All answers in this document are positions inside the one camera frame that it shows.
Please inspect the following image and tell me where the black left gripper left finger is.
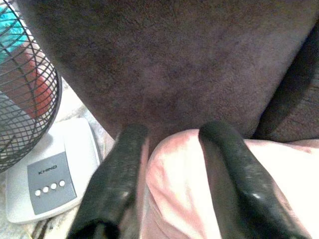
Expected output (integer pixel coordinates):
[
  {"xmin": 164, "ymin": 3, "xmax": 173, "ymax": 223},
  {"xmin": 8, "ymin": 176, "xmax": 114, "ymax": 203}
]
[{"xmin": 67, "ymin": 123, "xmax": 150, "ymax": 239}]

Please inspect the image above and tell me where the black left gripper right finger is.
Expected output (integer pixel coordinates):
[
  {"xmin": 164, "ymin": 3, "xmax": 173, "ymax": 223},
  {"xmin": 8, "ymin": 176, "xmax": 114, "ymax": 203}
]
[{"xmin": 198, "ymin": 120, "xmax": 312, "ymax": 239}]

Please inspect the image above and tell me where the pink pillow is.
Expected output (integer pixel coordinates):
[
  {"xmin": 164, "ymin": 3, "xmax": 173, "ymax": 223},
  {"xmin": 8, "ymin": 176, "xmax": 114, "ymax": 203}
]
[{"xmin": 104, "ymin": 128, "xmax": 319, "ymax": 239}]

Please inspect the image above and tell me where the dark brown fabric sofa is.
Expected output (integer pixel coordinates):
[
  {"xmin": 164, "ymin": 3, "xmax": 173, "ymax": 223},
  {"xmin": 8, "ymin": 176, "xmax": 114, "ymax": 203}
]
[{"xmin": 14, "ymin": 0, "xmax": 319, "ymax": 147}]

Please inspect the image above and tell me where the white fan with black grille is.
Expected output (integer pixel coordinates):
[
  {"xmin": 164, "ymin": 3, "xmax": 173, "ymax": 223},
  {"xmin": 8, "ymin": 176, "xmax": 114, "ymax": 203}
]
[{"xmin": 0, "ymin": 0, "xmax": 103, "ymax": 225}]

